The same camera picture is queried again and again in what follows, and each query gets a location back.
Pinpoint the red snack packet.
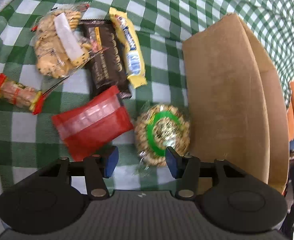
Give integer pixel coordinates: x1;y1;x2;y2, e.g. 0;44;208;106
52;86;133;161

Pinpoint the round puffed grain cake pack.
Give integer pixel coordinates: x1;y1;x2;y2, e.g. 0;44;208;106
135;102;191;166

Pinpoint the dark brown biscuit pack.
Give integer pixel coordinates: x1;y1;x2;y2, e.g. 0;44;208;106
80;19;132;99

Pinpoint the small red-ended peanut candy pack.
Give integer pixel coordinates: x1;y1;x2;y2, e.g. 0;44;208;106
0;73;45;115

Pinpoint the yellow snack bar wrapper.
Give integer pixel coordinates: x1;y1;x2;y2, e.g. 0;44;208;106
109;7;147;89

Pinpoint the clear bag of cookies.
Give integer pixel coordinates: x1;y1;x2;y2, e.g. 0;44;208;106
32;2;108;79

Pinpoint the brown cardboard box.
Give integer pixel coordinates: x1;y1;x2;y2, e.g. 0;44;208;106
183;14;289;192

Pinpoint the green white checkered cloth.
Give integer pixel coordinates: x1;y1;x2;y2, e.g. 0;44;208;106
0;0;294;233

